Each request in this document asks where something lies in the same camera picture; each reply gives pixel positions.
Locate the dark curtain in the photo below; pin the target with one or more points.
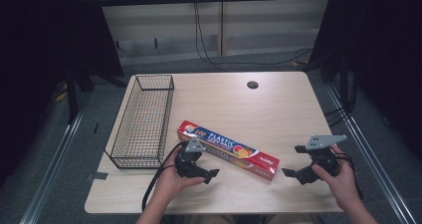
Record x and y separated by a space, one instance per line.
381 51
43 44

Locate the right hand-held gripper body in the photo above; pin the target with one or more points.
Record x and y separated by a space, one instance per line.
326 157

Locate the black metal stand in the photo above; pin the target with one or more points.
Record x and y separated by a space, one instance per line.
72 98

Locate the person's left hand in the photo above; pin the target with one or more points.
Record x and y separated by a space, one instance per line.
169 184

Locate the person's right hand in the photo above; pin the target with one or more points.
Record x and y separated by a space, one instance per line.
345 187

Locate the red and blue plastic wrap box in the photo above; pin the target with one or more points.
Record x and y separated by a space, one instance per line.
253 158

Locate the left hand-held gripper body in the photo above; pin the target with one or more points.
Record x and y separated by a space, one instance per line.
185 162

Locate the metal floor rail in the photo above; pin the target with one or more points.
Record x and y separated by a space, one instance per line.
49 171
375 164

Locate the grey tape strip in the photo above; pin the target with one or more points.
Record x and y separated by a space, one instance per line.
98 176

